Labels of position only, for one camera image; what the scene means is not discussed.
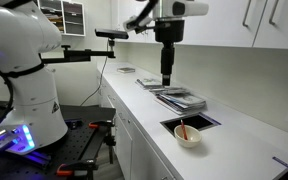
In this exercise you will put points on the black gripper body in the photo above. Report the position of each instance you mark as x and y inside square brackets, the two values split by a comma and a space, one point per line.
[169, 30]

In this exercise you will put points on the white ceramic bowl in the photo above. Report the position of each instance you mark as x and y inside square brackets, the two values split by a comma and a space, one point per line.
[192, 140]

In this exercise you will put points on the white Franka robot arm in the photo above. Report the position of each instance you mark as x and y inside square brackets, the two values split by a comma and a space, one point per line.
[17, 40]

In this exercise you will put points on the grey magazine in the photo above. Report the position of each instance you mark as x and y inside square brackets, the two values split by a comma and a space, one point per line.
[149, 82]
[174, 90]

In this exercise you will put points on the stack of magazines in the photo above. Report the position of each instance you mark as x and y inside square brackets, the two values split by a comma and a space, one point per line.
[182, 101]

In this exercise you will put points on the small dark dish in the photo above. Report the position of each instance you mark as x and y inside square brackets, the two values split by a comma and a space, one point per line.
[126, 70]

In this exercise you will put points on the black countertop recess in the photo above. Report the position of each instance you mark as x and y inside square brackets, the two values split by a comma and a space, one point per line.
[197, 121]

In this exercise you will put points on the red pen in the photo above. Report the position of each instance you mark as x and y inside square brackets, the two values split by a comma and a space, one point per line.
[183, 130]

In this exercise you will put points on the white lower counter cabinet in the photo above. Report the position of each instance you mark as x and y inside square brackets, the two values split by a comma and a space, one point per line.
[124, 143]

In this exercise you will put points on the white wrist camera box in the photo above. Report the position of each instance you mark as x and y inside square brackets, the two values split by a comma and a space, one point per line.
[132, 23]

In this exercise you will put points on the black stereo camera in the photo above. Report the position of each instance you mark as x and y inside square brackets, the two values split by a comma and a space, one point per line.
[112, 33]

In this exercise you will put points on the black articulated camera mount arm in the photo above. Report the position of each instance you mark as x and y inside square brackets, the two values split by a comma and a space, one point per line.
[74, 55]

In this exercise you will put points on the white wall file organizer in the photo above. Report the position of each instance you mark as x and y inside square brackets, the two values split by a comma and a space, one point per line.
[50, 13]
[74, 20]

